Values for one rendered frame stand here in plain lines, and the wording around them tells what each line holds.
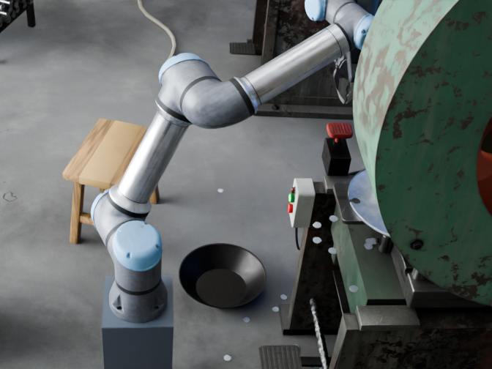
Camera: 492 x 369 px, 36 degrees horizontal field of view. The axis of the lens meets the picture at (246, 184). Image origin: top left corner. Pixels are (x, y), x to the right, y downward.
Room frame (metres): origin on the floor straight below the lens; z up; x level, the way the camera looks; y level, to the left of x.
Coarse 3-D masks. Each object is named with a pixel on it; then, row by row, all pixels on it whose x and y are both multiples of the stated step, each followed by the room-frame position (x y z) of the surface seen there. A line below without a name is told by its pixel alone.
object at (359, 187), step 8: (360, 176) 1.51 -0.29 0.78; (352, 184) 1.47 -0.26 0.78; (360, 184) 1.47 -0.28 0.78; (368, 184) 1.48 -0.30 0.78; (352, 192) 1.44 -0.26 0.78; (360, 192) 1.45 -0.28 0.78; (368, 192) 1.45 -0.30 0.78; (360, 200) 1.42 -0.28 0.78; (368, 200) 1.42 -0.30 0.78; (352, 208) 1.38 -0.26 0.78; (360, 208) 1.39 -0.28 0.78; (368, 208) 1.39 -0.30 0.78; (376, 208) 1.39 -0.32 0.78; (360, 216) 1.35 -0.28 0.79; (368, 216) 1.36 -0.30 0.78; (376, 216) 1.36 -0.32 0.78; (368, 224) 1.33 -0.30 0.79; (376, 224) 1.33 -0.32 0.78; (384, 232) 1.30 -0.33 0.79
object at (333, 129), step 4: (328, 124) 1.75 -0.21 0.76; (332, 124) 1.75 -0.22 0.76; (336, 124) 1.75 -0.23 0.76; (340, 124) 1.76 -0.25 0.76; (344, 124) 1.76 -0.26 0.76; (348, 124) 1.76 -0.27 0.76; (328, 128) 1.74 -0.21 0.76; (332, 128) 1.74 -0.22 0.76; (336, 128) 1.74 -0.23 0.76; (340, 128) 1.74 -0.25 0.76; (344, 128) 1.74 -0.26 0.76; (348, 128) 1.74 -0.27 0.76; (328, 132) 1.72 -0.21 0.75; (332, 132) 1.72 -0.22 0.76; (336, 132) 1.72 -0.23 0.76; (340, 132) 1.72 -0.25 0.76; (344, 132) 1.73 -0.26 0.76; (348, 132) 1.73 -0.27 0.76; (352, 132) 1.73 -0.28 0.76; (332, 136) 1.71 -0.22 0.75; (336, 136) 1.71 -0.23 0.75; (340, 136) 1.71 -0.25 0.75; (344, 136) 1.71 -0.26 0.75; (348, 136) 1.71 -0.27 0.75; (336, 140) 1.74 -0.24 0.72; (340, 140) 1.74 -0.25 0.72
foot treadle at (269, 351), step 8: (264, 352) 1.41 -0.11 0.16; (272, 352) 1.41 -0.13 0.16; (280, 352) 1.42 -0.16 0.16; (288, 352) 1.42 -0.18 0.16; (296, 352) 1.42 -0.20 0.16; (264, 360) 1.38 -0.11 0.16; (272, 360) 1.38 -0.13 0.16; (280, 360) 1.39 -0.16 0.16; (288, 360) 1.39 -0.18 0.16; (296, 360) 1.39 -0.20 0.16; (304, 360) 1.40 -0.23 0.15; (312, 360) 1.41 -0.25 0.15; (320, 360) 1.41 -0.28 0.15; (264, 368) 1.35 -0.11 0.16; (272, 368) 1.36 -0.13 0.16; (280, 368) 1.36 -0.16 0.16; (288, 368) 1.36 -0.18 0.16; (296, 368) 1.36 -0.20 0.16
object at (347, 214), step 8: (336, 184) 1.47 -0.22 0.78; (344, 184) 1.47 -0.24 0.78; (336, 192) 1.44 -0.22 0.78; (344, 192) 1.44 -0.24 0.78; (336, 200) 1.42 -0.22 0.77; (344, 200) 1.41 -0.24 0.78; (352, 200) 1.41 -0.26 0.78; (344, 208) 1.38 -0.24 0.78; (344, 216) 1.35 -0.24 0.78; (352, 216) 1.36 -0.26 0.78; (352, 224) 1.34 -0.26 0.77; (360, 224) 1.34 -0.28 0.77; (376, 232) 1.43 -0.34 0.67; (376, 240) 1.39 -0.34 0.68; (384, 240) 1.38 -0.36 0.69; (384, 248) 1.38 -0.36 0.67
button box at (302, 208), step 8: (296, 184) 1.64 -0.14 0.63; (304, 184) 1.64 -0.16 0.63; (312, 184) 1.64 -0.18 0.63; (296, 192) 1.62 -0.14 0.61; (304, 192) 1.61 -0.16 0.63; (312, 192) 1.61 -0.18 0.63; (296, 200) 1.61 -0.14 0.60; (304, 200) 1.60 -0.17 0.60; (312, 200) 1.60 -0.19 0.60; (296, 208) 1.60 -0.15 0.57; (304, 208) 1.60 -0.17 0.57; (312, 208) 1.60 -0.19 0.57; (296, 216) 1.60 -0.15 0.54; (304, 216) 1.60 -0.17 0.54; (296, 224) 1.60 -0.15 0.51; (304, 224) 1.60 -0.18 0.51; (296, 232) 1.67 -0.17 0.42; (296, 240) 1.67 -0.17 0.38
